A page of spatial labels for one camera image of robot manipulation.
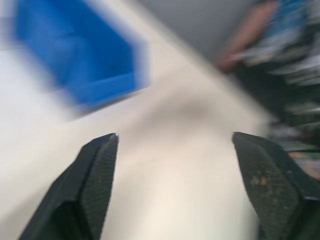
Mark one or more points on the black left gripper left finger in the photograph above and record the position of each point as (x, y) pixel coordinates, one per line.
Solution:
(82, 190)

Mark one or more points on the blue plastic bin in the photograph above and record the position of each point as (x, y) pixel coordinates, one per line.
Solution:
(77, 52)

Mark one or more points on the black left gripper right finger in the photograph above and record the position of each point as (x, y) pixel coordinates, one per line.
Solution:
(275, 190)

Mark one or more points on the person in patterned shirt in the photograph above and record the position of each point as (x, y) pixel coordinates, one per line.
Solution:
(280, 62)

